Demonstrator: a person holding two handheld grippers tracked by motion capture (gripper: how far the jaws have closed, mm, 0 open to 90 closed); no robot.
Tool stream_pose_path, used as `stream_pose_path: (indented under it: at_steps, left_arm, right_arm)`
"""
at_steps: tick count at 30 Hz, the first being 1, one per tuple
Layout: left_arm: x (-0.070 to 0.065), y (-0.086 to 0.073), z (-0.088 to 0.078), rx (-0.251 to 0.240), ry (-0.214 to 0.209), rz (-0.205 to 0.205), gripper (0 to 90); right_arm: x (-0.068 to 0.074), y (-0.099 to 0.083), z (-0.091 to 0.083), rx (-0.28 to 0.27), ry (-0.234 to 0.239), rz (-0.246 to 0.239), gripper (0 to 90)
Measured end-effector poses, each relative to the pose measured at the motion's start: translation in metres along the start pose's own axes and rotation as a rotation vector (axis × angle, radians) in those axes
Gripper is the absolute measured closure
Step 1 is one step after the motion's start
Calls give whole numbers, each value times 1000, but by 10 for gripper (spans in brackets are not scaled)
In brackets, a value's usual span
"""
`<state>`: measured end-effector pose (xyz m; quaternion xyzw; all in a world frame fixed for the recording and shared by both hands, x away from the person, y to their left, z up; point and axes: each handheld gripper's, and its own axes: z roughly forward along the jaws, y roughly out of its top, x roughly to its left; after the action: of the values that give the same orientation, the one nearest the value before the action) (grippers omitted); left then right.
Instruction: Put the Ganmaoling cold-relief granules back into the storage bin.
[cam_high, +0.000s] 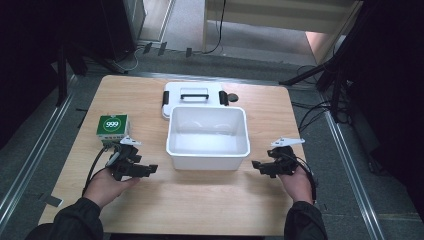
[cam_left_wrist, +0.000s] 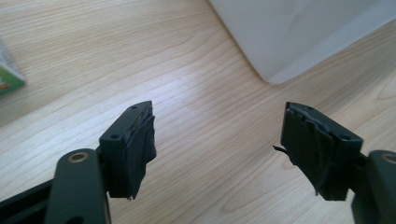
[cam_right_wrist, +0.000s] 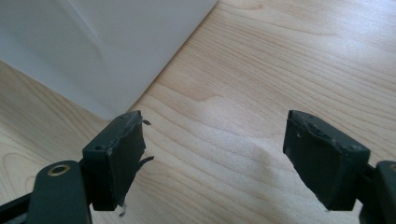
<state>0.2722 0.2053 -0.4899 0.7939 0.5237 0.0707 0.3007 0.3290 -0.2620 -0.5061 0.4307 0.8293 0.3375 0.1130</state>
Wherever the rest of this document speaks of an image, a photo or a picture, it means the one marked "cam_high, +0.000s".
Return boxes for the white floor cable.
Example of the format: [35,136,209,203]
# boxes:
[111,45,150,73]

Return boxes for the person's right hand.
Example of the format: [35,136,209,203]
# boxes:
[277,165,316,205]

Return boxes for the black metal stand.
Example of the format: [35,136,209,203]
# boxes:
[53,41,128,108]

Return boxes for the black tripod stand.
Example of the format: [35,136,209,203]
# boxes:
[279,6,368,125]

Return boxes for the grey tape strip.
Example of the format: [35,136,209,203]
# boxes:
[45,195,65,208]

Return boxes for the person's left hand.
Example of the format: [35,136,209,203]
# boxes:
[83,165,142,210]

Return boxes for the green and white carton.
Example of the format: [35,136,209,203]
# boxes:
[95,113,132,147]

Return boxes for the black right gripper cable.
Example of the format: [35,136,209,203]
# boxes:
[290,153,318,205]

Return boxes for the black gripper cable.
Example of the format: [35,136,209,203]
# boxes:
[290,153,318,205]
[81,143,122,198]

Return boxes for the light wooden furniture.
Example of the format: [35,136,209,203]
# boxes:
[201,0,365,66]

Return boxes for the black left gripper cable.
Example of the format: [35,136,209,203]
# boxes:
[81,143,122,198]

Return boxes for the black floor cables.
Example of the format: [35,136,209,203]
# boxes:
[291,64,354,135]

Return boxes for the white plastic storage box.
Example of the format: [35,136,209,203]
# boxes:
[165,105,252,172]

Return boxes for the white lid with black handle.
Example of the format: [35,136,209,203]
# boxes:
[161,81,232,121]

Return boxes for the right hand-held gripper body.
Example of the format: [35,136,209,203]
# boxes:
[265,136,306,178]

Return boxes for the black hanging cable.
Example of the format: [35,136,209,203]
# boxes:
[201,0,228,56]

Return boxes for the black curtain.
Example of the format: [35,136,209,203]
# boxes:
[0,0,136,150]
[343,0,424,214]

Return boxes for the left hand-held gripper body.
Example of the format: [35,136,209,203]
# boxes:
[105,135,148,183]

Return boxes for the metal floor rail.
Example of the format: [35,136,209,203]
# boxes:
[320,109,386,240]
[0,75,78,232]

